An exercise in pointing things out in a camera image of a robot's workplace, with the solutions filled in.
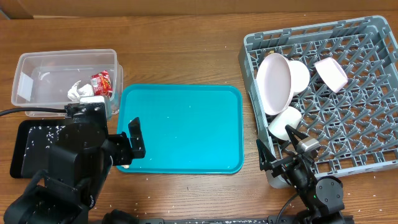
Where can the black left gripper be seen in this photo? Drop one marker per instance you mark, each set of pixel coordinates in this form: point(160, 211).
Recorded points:
point(125, 154)

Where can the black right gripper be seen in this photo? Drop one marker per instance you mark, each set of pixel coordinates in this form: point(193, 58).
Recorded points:
point(282, 164)

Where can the large white plate with peanuts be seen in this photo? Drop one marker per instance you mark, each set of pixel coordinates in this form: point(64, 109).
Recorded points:
point(274, 83)

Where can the white bowl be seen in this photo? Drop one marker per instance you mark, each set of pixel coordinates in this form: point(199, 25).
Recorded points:
point(300, 76)

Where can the red snack wrapper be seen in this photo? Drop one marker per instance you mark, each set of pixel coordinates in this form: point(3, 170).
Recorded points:
point(101, 84)

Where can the white tissue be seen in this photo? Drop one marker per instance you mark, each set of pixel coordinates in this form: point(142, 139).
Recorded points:
point(76, 92)

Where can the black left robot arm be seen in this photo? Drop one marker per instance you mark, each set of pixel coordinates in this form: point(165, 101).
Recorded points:
point(79, 163)

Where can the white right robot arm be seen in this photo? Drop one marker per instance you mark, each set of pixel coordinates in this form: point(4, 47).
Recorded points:
point(323, 197)

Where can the grey dishwasher rack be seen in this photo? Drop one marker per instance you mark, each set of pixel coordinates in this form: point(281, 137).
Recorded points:
point(356, 127)

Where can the black waste tray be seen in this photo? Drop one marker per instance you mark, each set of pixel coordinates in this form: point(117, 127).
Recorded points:
point(33, 142)

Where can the white paper cup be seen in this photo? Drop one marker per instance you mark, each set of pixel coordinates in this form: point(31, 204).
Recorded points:
point(291, 116)

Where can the teal plastic tray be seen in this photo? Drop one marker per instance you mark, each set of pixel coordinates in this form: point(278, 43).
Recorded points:
point(187, 129)

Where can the clear plastic bin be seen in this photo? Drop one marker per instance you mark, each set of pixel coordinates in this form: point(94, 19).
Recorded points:
point(43, 79)

